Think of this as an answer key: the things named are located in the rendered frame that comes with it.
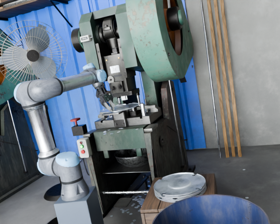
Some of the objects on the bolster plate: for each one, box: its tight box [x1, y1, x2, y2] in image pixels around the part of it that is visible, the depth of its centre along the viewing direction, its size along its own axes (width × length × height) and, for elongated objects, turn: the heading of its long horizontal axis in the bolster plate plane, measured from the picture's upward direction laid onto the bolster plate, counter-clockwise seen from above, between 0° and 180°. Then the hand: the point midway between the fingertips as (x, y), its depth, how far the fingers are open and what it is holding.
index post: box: [140, 103, 146, 116], centre depth 213 cm, size 3×3×10 cm
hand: (112, 110), depth 206 cm, fingers closed
